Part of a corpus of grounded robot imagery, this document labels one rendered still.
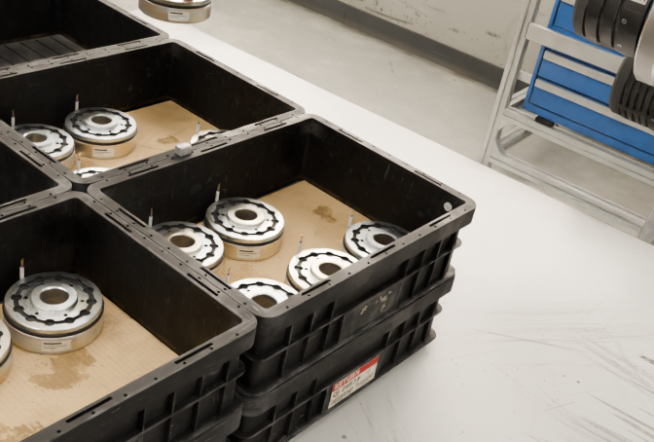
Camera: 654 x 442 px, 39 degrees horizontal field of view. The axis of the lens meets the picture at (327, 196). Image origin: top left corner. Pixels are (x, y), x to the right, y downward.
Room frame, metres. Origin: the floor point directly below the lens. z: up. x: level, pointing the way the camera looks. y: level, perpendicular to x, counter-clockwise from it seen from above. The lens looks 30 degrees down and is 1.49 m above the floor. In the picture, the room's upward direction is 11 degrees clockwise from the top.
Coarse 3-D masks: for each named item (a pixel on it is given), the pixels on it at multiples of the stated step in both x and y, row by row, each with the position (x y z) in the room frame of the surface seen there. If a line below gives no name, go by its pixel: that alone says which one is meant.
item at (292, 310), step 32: (288, 128) 1.15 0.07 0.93; (192, 160) 1.00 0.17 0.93; (384, 160) 1.11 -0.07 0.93; (96, 192) 0.88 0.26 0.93; (448, 192) 1.05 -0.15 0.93; (448, 224) 0.97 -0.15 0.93; (384, 256) 0.87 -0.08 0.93; (224, 288) 0.75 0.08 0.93; (320, 288) 0.78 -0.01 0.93; (352, 288) 0.82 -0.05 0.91; (288, 320) 0.74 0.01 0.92
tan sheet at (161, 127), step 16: (128, 112) 1.28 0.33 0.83; (144, 112) 1.29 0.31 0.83; (160, 112) 1.30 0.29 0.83; (176, 112) 1.31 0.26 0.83; (144, 128) 1.24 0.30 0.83; (160, 128) 1.25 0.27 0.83; (176, 128) 1.26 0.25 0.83; (192, 128) 1.27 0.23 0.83; (208, 128) 1.28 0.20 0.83; (144, 144) 1.19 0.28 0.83; (160, 144) 1.20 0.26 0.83; (176, 144) 1.21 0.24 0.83; (80, 160) 1.11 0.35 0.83; (96, 160) 1.12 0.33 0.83; (112, 160) 1.13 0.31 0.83; (128, 160) 1.13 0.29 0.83
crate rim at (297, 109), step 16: (128, 48) 1.30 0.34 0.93; (144, 48) 1.31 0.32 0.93; (192, 48) 1.35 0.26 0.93; (48, 64) 1.18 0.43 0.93; (64, 64) 1.19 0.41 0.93; (80, 64) 1.21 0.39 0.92; (224, 64) 1.31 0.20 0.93; (0, 80) 1.11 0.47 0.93; (240, 80) 1.27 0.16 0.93; (272, 96) 1.23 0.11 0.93; (288, 112) 1.19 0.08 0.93; (304, 112) 1.20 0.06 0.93; (0, 128) 0.98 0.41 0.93; (240, 128) 1.11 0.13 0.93; (256, 128) 1.12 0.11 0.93; (32, 144) 0.95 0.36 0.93; (192, 144) 1.03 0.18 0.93; (208, 144) 1.04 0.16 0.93; (48, 160) 0.92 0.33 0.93; (144, 160) 0.97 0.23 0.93; (160, 160) 0.98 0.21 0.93; (64, 176) 0.90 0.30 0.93; (96, 176) 0.91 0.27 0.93; (112, 176) 0.92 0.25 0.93
